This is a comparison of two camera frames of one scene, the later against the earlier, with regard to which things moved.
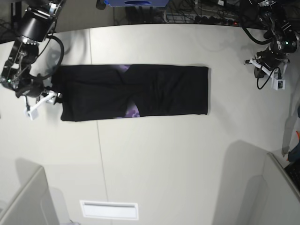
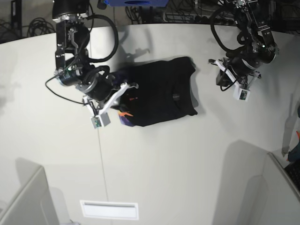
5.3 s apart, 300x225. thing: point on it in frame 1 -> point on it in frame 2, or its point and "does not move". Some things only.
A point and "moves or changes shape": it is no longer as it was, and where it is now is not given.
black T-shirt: (88, 92) moves or changes shape
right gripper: (269, 57) -> (236, 71)
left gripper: (36, 88) -> (98, 88)
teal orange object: (294, 155) does not move
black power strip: (212, 20) does not move
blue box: (137, 3) does not move
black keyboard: (293, 169) does not move
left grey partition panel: (33, 205) does not move
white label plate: (116, 210) does not move
